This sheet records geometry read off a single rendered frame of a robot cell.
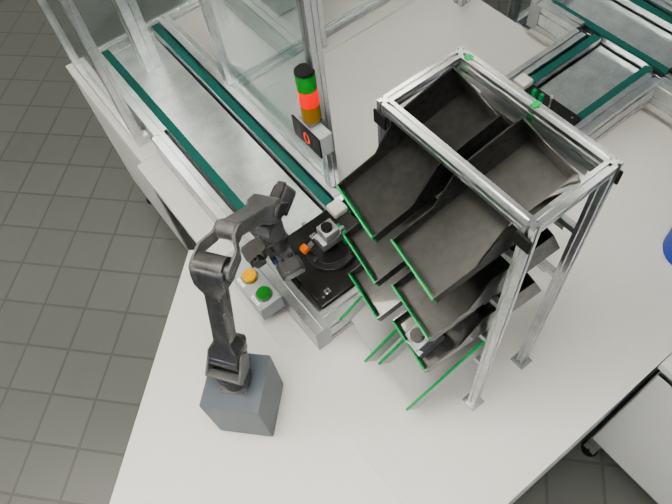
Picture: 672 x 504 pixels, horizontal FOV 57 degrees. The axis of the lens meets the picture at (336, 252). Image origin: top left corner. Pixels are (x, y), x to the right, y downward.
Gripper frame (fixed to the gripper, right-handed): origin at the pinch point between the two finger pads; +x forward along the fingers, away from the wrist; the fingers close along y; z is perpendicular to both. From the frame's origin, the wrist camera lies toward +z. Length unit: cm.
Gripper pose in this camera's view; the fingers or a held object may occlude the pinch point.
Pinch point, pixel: (280, 256)
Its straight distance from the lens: 156.1
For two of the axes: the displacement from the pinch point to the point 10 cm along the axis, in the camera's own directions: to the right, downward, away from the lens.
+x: 0.7, 4.9, 8.7
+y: 5.0, 7.3, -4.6
